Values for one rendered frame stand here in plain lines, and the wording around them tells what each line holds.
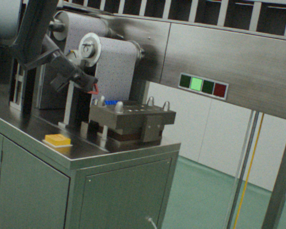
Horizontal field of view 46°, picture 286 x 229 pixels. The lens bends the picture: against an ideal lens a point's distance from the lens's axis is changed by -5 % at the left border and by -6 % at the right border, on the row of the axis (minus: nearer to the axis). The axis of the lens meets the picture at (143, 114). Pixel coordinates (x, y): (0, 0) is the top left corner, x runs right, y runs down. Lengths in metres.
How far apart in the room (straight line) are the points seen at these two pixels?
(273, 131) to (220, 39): 2.46
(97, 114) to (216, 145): 2.87
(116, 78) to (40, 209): 0.66
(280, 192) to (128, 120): 0.74
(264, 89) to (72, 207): 0.86
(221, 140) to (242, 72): 2.72
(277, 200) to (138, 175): 0.63
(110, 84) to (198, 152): 2.86
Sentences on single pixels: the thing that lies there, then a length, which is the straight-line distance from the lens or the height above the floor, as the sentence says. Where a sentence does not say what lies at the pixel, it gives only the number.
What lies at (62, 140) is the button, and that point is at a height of 0.92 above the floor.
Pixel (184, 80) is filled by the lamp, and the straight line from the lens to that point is 1.60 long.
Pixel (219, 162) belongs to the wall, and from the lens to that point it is 4.19.
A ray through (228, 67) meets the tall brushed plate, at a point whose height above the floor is 1.29.
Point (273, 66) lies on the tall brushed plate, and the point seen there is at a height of 1.33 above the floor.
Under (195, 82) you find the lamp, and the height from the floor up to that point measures 1.19.
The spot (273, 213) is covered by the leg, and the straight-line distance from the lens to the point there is 1.66.
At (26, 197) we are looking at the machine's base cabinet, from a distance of 1.52.
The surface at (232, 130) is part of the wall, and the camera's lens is 4.07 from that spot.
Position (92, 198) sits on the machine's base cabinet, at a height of 0.73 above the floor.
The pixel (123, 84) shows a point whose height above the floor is 1.11.
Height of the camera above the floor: 1.31
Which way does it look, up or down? 11 degrees down
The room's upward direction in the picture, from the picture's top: 11 degrees clockwise
